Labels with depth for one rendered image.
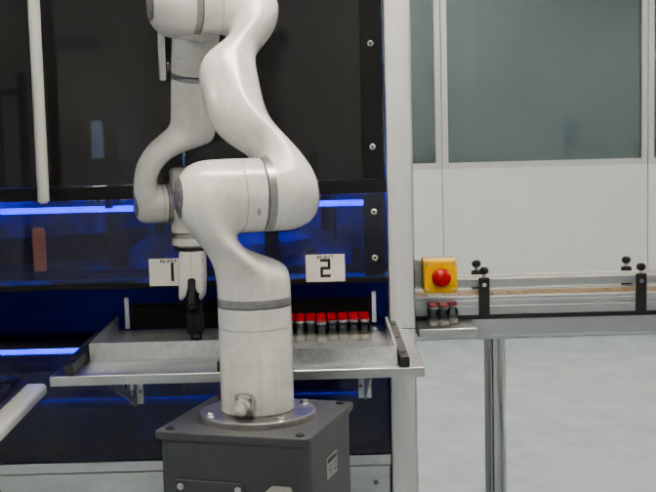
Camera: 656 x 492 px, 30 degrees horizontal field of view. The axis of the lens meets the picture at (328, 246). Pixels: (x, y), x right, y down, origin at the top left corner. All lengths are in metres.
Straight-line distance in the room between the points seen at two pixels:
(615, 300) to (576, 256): 4.59
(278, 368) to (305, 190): 0.29
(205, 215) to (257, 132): 0.18
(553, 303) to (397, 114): 0.57
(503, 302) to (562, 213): 4.61
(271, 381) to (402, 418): 0.80
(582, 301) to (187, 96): 1.04
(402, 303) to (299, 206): 0.77
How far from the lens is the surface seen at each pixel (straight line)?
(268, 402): 1.98
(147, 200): 2.40
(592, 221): 7.45
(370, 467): 2.75
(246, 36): 2.11
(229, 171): 1.93
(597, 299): 2.85
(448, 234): 7.31
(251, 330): 1.95
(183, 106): 2.36
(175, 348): 2.44
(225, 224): 1.92
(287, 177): 1.95
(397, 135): 2.65
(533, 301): 2.82
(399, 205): 2.65
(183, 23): 2.15
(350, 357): 2.31
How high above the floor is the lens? 1.35
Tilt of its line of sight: 6 degrees down
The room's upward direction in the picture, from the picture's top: 1 degrees counter-clockwise
